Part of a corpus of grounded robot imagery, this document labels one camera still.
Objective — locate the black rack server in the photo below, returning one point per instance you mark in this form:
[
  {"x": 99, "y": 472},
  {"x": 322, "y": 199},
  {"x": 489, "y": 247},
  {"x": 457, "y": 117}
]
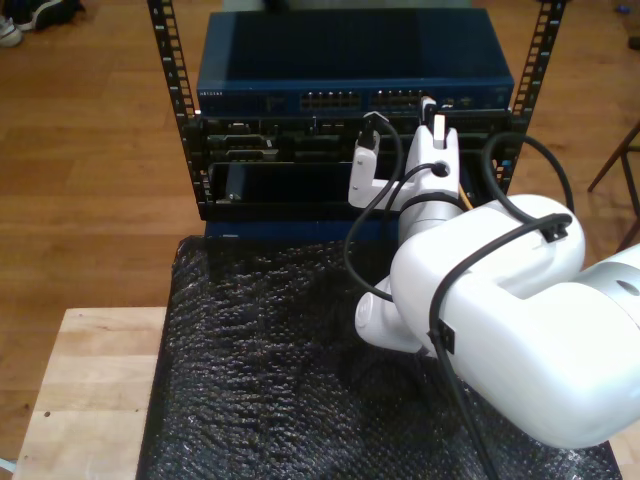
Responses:
[{"x": 300, "y": 142}]

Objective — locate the black open rack chassis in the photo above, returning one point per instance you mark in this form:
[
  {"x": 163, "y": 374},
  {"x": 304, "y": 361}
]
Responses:
[{"x": 280, "y": 180}]

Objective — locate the brown wooden chair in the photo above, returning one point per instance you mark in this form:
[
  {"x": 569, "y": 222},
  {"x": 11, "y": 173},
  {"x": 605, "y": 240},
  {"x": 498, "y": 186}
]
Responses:
[{"x": 607, "y": 166}]

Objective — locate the small blue object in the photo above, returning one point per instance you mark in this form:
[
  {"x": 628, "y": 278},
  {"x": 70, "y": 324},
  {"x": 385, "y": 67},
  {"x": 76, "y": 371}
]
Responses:
[{"x": 622, "y": 8}]

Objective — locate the black perforated metal rack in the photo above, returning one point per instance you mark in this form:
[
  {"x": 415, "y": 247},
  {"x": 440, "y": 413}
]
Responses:
[{"x": 172, "y": 60}]

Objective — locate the black bubble wrap mat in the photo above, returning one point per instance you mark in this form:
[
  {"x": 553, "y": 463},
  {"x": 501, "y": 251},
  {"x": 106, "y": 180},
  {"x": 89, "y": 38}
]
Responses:
[{"x": 250, "y": 375}]

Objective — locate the dark sneaker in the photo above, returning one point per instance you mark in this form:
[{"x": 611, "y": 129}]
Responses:
[{"x": 55, "y": 12}]

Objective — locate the white sneaker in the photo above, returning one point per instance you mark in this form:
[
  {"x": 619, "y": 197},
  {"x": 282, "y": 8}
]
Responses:
[{"x": 9, "y": 32}]

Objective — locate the blue network switch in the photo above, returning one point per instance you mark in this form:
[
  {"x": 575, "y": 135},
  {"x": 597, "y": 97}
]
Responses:
[{"x": 300, "y": 50}]

